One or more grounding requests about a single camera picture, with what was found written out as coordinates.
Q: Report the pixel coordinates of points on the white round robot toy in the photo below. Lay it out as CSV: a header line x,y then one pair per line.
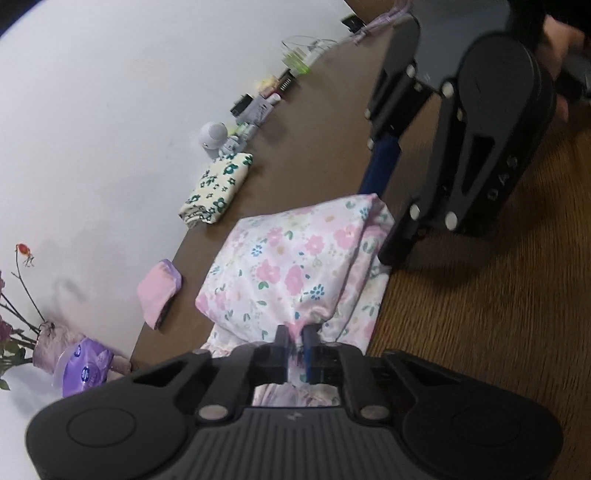
x,y
213,134

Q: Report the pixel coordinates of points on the grey tin box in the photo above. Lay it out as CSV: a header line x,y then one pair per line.
x,y
261,110

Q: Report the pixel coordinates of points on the black plug adapter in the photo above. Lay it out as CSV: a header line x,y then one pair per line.
x,y
352,24

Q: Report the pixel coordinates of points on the folded pink cloth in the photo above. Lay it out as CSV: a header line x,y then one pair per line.
x,y
159,290

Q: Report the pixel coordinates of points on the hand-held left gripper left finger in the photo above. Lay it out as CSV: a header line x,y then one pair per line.
x,y
282,360

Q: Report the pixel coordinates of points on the artificial rose bouquet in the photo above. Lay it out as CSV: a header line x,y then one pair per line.
x,y
4,330

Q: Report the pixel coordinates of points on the black charger block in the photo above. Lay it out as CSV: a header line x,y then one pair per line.
x,y
241,105

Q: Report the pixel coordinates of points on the small green bottle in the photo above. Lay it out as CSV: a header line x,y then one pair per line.
x,y
296,62

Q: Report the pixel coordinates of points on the purple tissue pack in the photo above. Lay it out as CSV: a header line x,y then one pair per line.
x,y
85,369

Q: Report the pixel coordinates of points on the white power strip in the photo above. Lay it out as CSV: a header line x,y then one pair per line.
x,y
318,54

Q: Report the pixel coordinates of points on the pink floral dress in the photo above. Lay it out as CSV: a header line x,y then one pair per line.
x,y
286,258

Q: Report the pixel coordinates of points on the pale yellow packet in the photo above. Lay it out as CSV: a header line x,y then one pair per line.
x,y
268,84

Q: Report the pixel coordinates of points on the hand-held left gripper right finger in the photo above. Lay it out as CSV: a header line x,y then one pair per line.
x,y
311,360

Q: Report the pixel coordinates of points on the small dark box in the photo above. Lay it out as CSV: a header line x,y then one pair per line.
x,y
287,82

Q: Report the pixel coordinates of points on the purple mottled vase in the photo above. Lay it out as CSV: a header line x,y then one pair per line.
x,y
48,346

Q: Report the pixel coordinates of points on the small white boxes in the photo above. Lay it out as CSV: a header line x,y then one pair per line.
x,y
244,130

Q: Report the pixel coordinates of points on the person's right hand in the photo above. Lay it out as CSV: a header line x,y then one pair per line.
x,y
565,41

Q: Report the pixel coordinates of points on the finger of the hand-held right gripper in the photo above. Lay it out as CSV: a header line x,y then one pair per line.
x,y
381,161
461,207

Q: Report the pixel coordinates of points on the folded cream floral cloth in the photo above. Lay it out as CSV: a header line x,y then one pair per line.
x,y
217,184

